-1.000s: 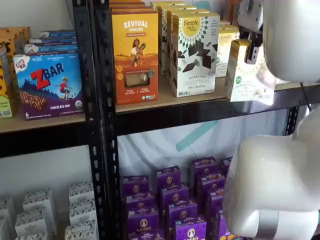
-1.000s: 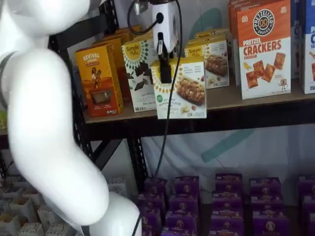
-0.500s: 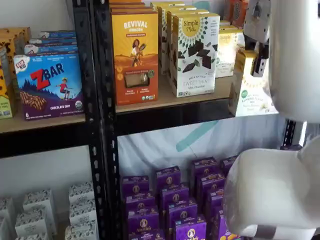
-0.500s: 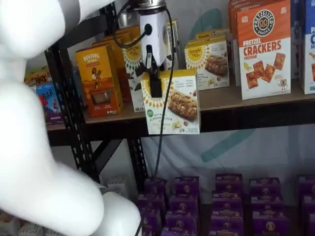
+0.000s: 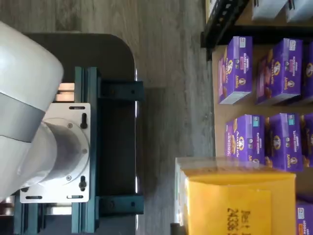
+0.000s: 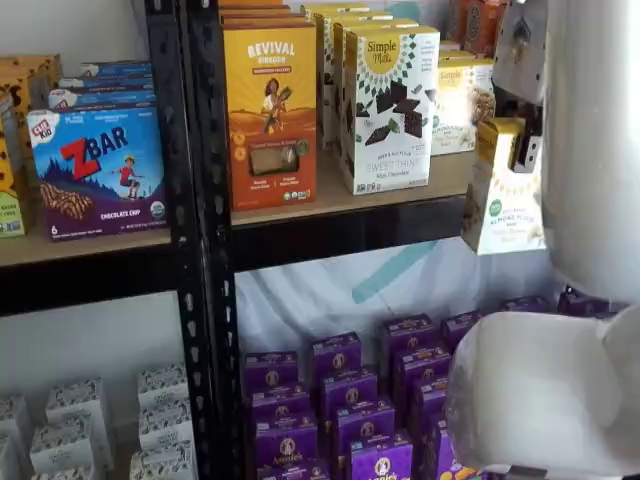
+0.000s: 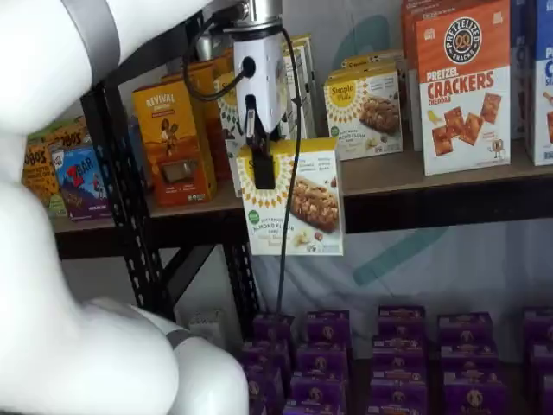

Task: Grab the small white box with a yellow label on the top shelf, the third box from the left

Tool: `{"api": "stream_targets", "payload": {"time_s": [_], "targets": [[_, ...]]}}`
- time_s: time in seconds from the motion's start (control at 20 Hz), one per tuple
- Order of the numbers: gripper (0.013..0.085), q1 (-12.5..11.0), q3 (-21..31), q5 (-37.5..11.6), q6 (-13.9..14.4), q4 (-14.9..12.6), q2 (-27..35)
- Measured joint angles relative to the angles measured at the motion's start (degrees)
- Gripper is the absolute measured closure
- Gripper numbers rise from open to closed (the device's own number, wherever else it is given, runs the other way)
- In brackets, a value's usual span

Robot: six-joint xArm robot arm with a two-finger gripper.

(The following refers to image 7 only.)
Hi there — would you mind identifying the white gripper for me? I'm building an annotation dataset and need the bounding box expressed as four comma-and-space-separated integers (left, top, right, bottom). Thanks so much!
224, 23, 289, 192

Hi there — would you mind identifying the white yellow Simple Mills box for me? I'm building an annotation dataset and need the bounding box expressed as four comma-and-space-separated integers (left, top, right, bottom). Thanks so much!
236, 137, 346, 257
323, 64, 404, 162
340, 49, 405, 73

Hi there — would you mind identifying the white box with dark print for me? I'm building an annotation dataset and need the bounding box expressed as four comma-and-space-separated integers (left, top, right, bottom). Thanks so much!
283, 36, 319, 141

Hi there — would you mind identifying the white brown Simple Mills box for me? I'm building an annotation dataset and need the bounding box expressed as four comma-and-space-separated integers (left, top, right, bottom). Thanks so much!
214, 71, 245, 199

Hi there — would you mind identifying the orange snack box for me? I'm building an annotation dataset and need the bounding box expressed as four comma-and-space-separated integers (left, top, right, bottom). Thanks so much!
210, 48, 237, 87
160, 59, 232, 182

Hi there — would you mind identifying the yellow Revival snack box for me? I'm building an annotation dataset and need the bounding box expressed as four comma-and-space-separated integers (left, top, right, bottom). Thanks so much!
130, 80, 218, 208

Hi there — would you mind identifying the brown shelf board under snack boxes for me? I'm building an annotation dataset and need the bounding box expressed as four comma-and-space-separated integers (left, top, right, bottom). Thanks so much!
146, 144, 553, 217

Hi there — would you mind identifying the black perforated shelf upright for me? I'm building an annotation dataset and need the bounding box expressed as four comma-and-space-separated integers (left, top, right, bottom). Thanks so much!
222, 240, 263, 343
79, 84, 176, 323

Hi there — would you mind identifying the black diagonal shelf brace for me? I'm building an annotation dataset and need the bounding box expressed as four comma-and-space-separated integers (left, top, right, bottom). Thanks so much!
165, 245, 218, 306

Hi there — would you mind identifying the orange white pretzel crackers box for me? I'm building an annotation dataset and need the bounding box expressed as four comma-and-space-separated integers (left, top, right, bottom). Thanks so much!
415, 0, 513, 177
400, 0, 423, 152

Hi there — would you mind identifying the black shelf beam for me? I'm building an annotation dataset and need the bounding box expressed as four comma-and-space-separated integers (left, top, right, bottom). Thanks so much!
142, 176, 553, 260
54, 217, 130, 261

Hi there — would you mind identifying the purple Annie's pasta box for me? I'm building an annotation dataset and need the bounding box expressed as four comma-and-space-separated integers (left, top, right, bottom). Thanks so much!
289, 373, 347, 407
251, 312, 296, 347
242, 367, 287, 415
378, 305, 427, 342
305, 310, 352, 347
440, 341, 499, 377
436, 312, 494, 347
282, 399, 347, 415
538, 372, 553, 415
295, 343, 349, 381
238, 341, 292, 381
365, 401, 429, 415
370, 367, 429, 405
442, 372, 509, 415
372, 336, 429, 373
521, 307, 553, 347
528, 341, 553, 378

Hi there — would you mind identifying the blue Z Bar box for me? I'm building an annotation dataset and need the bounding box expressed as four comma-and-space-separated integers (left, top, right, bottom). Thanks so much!
50, 144, 112, 223

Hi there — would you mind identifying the green Bobo's box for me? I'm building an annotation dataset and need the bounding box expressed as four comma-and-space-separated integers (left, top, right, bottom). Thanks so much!
25, 115, 92, 150

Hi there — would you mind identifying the orange Bobo's box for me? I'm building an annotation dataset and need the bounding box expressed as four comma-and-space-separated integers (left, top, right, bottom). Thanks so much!
21, 141, 62, 209

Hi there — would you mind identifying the blue white cracker box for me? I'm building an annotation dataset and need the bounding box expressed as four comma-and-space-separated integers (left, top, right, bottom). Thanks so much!
511, 0, 537, 140
524, 0, 553, 168

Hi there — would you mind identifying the black looped gripper cable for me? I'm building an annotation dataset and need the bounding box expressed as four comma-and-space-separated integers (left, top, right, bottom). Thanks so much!
181, 10, 257, 104

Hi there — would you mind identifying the black hanging cable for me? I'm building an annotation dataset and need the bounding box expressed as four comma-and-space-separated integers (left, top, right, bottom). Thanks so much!
274, 25, 303, 319

